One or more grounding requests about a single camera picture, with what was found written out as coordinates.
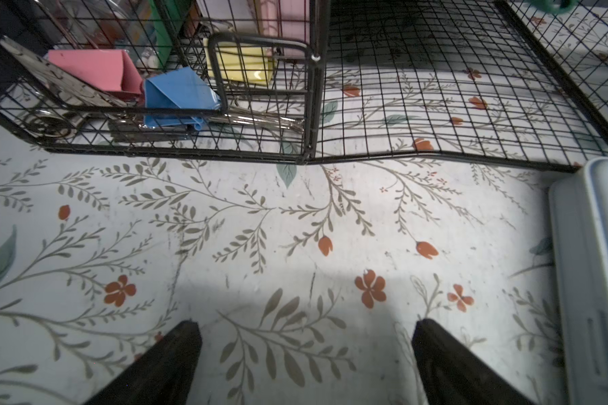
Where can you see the pink folded paper box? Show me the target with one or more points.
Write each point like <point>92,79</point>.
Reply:
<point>111,71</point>

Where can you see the yellow sticky note pad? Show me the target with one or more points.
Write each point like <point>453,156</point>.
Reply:
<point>242,62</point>

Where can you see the black wire desk organizer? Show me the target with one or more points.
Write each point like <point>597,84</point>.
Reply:
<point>484,82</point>

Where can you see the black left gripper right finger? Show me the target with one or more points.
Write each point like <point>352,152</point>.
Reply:
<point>452,374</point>

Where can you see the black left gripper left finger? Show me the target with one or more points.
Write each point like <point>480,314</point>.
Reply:
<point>163,375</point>

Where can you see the light blue plastic case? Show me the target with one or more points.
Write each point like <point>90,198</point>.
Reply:
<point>579,215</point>

